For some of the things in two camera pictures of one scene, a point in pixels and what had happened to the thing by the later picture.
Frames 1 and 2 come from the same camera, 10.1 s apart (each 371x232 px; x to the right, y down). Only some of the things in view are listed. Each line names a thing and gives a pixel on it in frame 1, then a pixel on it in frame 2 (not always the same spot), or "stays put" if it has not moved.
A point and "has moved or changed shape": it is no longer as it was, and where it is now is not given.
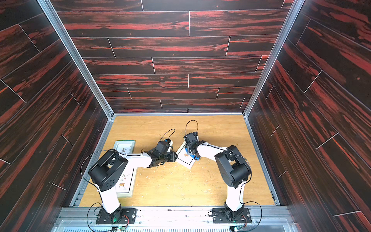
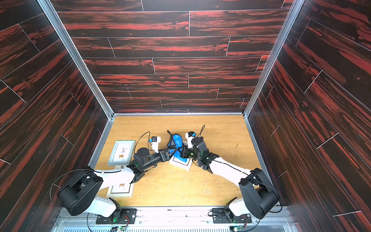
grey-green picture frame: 125,147 stays put
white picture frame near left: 126,187 stays put
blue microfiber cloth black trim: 195,157 has moved or changed shape
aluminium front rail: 263,219 stays put
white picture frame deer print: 184,158 has moved or changed shape
